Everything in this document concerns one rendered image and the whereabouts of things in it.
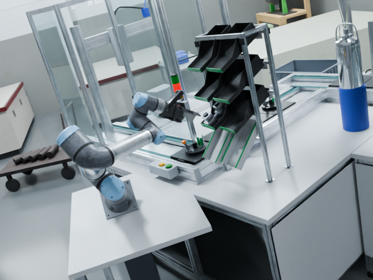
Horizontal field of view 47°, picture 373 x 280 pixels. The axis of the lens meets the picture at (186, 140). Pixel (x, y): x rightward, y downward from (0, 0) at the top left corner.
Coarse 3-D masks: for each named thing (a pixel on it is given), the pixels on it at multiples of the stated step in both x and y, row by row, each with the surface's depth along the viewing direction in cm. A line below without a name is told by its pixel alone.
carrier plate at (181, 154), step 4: (184, 148) 274; (176, 152) 271; (180, 152) 269; (184, 152) 268; (172, 156) 267; (176, 156) 265; (180, 156) 264; (184, 156) 262; (188, 156) 261; (192, 156) 259; (196, 156) 258; (200, 156) 256; (184, 160) 258; (188, 160) 256; (192, 160) 254; (196, 160) 253; (200, 160) 253
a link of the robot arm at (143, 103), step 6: (138, 96) 209; (144, 96) 210; (150, 96) 213; (138, 102) 209; (144, 102) 210; (150, 102) 211; (156, 102) 213; (138, 108) 212; (144, 108) 212; (150, 108) 213; (156, 108) 214
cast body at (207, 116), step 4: (208, 112) 233; (204, 116) 231; (208, 116) 230; (212, 116) 232; (216, 116) 235; (204, 120) 234; (208, 120) 231; (212, 120) 232; (216, 120) 234; (208, 124) 232; (212, 124) 233
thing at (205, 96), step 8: (208, 72) 234; (216, 72) 236; (224, 72) 224; (208, 80) 235; (216, 80) 234; (224, 80) 225; (208, 88) 233; (216, 88) 223; (200, 96) 232; (208, 96) 227
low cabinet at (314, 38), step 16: (320, 16) 689; (336, 16) 655; (352, 16) 625; (368, 16) 598; (272, 32) 661; (288, 32) 630; (304, 32) 601; (320, 32) 576; (368, 32) 539; (256, 48) 579; (272, 48) 556; (288, 48) 534; (304, 48) 526; (320, 48) 531; (368, 48) 546; (368, 64) 553; (256, 80) 549
